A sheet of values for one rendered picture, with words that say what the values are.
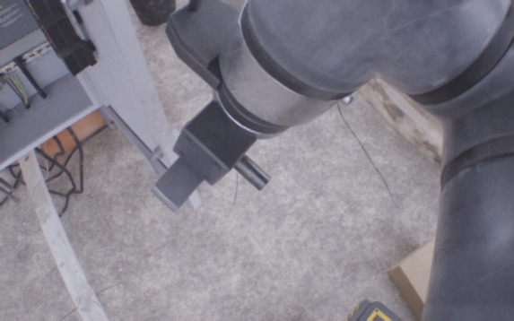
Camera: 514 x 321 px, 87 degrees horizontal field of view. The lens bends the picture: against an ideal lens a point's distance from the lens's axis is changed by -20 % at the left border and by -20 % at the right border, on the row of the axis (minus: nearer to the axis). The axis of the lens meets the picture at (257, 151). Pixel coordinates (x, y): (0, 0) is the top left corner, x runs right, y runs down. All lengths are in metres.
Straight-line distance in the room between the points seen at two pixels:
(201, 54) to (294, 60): 0.09
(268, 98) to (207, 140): 0.07
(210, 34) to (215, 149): 0.09
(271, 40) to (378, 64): 0.06
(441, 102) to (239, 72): 0.12
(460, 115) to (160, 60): 1.83
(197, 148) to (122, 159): 1.36
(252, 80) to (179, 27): 0.08
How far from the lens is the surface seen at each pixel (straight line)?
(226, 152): 0.25
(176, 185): 0.29
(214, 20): 0.27
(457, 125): 0.18
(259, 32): 0.18
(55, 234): 1.33
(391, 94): 1.60
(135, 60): 0.36
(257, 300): 1.31
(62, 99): 1.02
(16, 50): 0.91
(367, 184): 1.50
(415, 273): 1.31
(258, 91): 0.20
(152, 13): 2.11
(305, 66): 0.17
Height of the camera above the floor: 1.31
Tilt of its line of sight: 61 degrees down
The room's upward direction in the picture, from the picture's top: straight up
